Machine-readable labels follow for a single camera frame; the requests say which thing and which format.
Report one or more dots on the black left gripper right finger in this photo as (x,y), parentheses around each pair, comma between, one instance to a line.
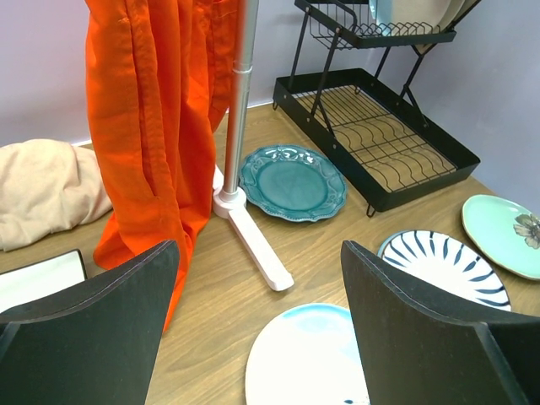
(421,345)

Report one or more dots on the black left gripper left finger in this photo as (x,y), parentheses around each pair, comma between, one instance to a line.
(93,343)

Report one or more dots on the blue striped round plate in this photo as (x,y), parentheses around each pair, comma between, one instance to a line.
(446,263)

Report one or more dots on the light blue round plate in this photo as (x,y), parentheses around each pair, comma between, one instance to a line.
(306,355)

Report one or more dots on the floral round plate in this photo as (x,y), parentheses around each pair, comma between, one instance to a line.
(505,232)

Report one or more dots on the teal scalloped ceramic plate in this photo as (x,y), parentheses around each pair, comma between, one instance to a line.
(292,182)

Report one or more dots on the cream round plate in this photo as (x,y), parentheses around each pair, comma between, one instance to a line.
(407,17)

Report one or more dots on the flower pattern square plate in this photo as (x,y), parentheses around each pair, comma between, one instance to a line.
(465,9)

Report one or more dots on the pink round plate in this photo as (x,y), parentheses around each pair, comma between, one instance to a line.
(454,8)

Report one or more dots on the white clothes rack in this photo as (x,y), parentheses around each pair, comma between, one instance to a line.
(229,200)

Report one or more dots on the beige cloth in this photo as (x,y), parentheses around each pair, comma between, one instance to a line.
(48,186)

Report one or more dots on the orange shorts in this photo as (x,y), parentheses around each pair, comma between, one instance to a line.
(158,84)

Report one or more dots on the black wire dish rack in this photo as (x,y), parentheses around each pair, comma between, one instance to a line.
(378,138)

